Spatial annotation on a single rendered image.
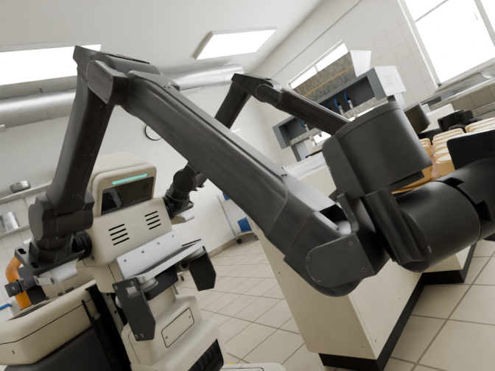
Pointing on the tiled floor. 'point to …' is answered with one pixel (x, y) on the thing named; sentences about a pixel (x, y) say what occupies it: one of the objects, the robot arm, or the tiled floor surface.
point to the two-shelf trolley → (232, 227)
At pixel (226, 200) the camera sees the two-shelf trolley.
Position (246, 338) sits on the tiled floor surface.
